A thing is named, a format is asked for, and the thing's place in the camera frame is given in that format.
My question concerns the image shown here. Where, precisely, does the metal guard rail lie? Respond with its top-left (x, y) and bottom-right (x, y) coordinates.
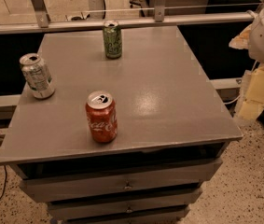
top-left (0, 0), bottom-right (254, 34)

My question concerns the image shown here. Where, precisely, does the grey drawer cabinet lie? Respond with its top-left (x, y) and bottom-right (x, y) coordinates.
top-left (0, 25), bottom-right (243, 224)

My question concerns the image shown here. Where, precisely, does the grey drawer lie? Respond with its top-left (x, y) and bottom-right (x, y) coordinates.
top-left (20, 158), bottom-right (222, 203)
top-left (49, 188), bottom-right (201, 220)
top-left (66, 205), bottom-right (189, 224)

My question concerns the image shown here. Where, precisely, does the red coca-cola can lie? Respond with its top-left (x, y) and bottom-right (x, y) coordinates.
top-left (85, 91), bottom-right (118, 143)

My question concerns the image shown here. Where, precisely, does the green soda can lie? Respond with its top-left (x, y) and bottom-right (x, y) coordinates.
top-left (103, 21), bottom-right (122, 59)

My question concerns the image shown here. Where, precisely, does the white cable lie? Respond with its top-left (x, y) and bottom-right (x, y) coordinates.
top-left (223, 59), bottom-right (260, 106)

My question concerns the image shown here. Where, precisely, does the top grey drawer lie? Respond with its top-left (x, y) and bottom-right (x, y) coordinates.
top-left (20, 158), bottom-right (222, 203)

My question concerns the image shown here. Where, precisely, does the middle grey drawer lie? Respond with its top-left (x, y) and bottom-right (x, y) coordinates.
top-left (49, 188), bottom-right (201, 220)

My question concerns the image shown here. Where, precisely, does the white silver soda can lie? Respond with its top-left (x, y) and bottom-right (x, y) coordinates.
top-left (20, 53), bottom-right (55, 99)

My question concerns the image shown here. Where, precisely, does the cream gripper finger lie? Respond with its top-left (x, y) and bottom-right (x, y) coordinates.
top-left (236, 63), bottom-right (264, 120)
top-left (229, 25), bottom-right (251, 49)

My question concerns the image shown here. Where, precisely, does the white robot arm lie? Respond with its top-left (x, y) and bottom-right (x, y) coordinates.
top-left (229, 8), bottom-right (264, 119)

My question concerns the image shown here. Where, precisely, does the bottom grey drawer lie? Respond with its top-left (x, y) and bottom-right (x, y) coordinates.
top-left (66, 205), bottom-right (189, 224)

